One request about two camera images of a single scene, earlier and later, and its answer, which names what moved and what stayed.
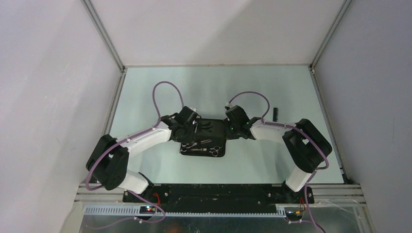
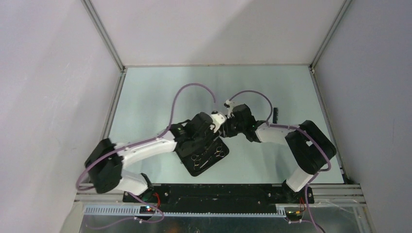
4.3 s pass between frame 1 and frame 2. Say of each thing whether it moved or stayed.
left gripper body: moved
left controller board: stayed
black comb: stayed
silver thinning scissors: moved
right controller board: stayed
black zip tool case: moved
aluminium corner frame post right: stayed
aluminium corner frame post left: stayed
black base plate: stayed
